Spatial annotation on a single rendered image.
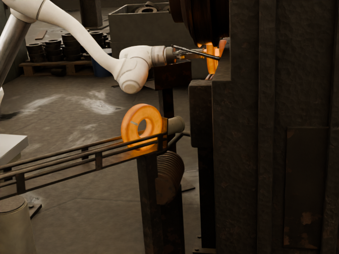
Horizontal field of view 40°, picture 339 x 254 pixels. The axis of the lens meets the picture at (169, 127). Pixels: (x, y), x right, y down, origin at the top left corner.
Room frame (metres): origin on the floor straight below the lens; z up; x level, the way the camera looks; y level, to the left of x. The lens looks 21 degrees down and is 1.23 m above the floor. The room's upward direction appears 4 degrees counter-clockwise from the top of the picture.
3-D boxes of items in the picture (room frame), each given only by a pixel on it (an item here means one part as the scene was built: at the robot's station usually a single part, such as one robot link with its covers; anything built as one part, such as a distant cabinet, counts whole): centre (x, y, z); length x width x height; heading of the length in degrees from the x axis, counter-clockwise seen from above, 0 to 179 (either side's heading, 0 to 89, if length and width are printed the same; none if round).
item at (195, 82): (1.57, -0.13, 0.68); 0.11 x 0.08 x 0.24; 78
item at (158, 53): (2.04, 0.02, 0.80); 0.09 x 0.06 x 0.09; 168
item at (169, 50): (2.03, -0.05, 0.80); 0.09 x 0.08 x 0.07; 78
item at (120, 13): (4.63, -0.06, 0.39); 1.03 x 0.83 x 0.79; 82
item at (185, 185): (2.35, 0.02, 0.36); 0.26 x 0.20 x 0.72; 23
